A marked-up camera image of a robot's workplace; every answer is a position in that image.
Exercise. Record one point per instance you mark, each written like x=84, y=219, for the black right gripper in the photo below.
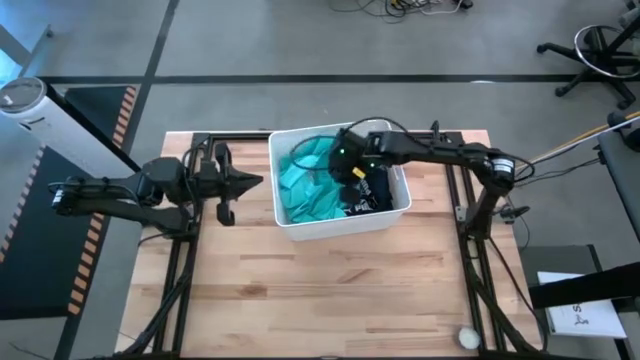
x=357, y=157

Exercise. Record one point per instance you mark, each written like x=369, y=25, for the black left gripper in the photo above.
x=202, y=177

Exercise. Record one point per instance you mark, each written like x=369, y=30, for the dark navy garment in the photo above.
x=380, y=190

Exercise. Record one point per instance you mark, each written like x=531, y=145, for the teal garment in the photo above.
x=310, y=195

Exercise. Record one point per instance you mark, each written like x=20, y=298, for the white perforated plastic laundry basket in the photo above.
x=340, y=227

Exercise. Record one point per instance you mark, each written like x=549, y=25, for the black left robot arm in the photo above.
x=100, y=192

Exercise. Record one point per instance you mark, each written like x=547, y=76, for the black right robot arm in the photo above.
x=440, y=150

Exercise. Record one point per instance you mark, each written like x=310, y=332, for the small yellow tag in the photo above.
x=358, y=173

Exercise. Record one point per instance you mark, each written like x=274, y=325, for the black mat orange hazard stripes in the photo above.
x=100, y=107
x=35, y=250

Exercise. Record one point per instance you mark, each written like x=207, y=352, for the small white round disc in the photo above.
x=469, y=338

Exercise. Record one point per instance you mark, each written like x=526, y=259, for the black blurred bar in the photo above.
x=585, y=287

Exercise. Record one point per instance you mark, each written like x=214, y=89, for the dark grey padded seat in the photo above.
x=622, y=175

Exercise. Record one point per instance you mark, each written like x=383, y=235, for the black office chair base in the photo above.
x=602, y=55

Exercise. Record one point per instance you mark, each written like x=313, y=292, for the white paper sheet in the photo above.
x=585, y=320

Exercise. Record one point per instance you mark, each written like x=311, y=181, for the black aluminium table frame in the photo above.
x=235, y=136

